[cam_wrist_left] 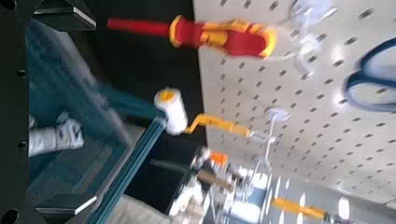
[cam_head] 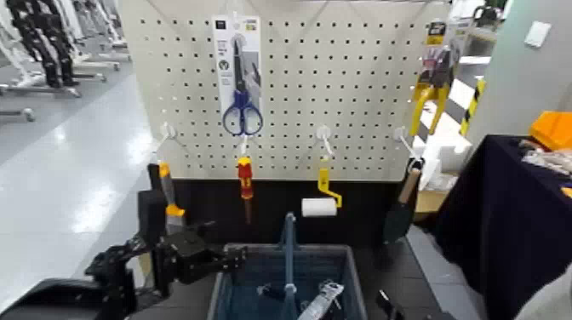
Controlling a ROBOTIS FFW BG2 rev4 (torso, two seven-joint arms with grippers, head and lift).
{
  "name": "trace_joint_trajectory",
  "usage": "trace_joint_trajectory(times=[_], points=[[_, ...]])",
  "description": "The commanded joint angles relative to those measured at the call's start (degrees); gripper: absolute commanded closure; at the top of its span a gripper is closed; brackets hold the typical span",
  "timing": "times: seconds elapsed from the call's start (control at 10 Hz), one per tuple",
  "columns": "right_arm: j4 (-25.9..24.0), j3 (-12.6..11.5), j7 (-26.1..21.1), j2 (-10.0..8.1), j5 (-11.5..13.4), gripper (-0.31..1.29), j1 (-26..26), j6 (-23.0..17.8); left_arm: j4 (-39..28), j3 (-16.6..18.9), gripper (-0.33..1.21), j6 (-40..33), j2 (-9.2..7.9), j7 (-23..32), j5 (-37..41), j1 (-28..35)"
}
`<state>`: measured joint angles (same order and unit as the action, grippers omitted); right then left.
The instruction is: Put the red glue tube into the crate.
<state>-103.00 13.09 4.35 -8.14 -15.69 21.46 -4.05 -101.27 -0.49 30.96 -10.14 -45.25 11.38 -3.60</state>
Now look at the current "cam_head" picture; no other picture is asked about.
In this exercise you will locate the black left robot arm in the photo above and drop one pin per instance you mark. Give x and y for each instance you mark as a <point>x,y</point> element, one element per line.
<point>44,299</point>

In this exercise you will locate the white scissors packaging card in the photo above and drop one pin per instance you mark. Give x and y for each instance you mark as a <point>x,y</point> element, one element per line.
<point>223,44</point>

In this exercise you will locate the grey blue plastic crate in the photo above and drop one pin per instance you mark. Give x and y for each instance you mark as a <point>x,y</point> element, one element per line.
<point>250,272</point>

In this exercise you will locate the small dark crate item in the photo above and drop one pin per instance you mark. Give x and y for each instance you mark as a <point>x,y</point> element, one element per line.
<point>270,291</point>

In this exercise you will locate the black cloth covered table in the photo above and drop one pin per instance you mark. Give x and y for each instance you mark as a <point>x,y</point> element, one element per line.
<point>500,223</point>

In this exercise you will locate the orange plastic box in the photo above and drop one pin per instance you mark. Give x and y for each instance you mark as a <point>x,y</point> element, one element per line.
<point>554,129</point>

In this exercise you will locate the pliers packaging card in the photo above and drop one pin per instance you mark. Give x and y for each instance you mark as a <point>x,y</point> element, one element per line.
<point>435,33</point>

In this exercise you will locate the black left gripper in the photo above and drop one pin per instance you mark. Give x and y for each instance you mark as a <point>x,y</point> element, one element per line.
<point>187,254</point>

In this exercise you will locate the red yellow screwdriver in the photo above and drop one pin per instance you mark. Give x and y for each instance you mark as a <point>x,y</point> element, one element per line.
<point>245,178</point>

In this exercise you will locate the white foam block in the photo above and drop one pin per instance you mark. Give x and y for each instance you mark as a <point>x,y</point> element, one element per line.
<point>451,154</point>

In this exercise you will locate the white wall switch plate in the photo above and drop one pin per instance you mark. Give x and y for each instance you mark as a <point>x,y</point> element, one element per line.
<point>537,34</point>

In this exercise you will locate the packaged tool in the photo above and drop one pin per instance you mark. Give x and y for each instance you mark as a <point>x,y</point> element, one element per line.
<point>324,299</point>

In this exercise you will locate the white metal stand frame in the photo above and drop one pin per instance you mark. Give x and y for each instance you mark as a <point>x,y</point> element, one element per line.
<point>44,91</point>

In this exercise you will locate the orange grey paint brush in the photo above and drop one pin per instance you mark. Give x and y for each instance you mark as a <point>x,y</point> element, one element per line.
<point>167,187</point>

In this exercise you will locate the beige pegboard panel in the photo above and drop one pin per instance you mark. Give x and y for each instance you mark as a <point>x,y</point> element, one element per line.
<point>335,89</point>

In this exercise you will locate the clear plastic bag pile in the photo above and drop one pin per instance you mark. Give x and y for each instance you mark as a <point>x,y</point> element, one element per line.
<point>549,158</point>

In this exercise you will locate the brown cardboard box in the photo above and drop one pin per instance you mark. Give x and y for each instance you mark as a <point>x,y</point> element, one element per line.
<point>431,201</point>

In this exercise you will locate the black background robot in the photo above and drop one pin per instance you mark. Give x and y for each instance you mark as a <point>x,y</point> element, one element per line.
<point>49,40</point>

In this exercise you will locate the yellow black striped post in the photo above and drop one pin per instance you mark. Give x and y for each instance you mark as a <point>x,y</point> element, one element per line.
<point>471,105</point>

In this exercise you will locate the white background shelf unit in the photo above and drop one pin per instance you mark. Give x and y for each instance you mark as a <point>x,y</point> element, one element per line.
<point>480,44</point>

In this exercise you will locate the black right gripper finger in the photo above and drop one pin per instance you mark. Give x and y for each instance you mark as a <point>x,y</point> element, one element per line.
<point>388,304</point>

